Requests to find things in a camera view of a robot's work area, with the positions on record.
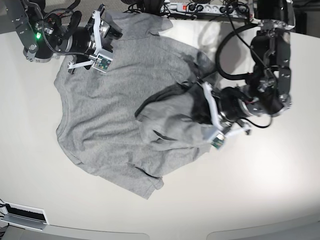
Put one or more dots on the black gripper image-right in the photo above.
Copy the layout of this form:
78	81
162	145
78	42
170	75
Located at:
232	104

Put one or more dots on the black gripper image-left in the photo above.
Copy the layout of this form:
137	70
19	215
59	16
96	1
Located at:
83	39

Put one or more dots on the grey t-shirt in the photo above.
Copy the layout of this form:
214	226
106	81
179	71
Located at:
133	124

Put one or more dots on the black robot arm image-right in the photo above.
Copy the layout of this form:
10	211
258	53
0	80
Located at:
267	87

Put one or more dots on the black pole base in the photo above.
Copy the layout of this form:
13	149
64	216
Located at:
152	6

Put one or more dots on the white power strip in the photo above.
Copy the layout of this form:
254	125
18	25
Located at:
204	11

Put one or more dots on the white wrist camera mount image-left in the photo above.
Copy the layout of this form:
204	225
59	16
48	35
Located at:
100	60

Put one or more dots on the white wrist camera mount image-right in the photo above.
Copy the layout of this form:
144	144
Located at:
220	131

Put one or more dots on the silver cable tray slot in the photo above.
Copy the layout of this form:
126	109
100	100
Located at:
22	216

